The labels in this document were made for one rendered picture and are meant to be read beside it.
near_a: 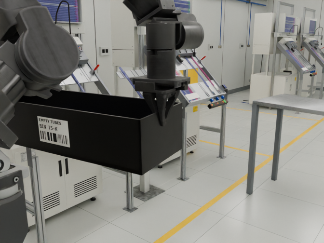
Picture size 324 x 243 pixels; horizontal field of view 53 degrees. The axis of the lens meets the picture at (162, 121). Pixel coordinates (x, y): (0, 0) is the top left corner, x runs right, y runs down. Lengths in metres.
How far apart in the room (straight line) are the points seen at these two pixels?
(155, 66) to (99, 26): 4.06
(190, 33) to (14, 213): 0.47
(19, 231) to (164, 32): 0.45
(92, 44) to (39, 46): 4.14
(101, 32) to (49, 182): 2.77
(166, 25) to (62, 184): 1.96
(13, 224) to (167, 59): 0.41
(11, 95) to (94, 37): 4.18
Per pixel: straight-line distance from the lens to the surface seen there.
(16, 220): 0.65
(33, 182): 1.96
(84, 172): 2.55
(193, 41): 0.68
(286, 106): 2.53
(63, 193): 2.49
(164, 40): 0.62
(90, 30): 4.58
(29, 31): 0.46
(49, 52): 0.46
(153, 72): 0.63
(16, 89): 0.45
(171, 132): 0.71
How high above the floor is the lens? 1.27
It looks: 14 degrees down
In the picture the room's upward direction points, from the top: straight up
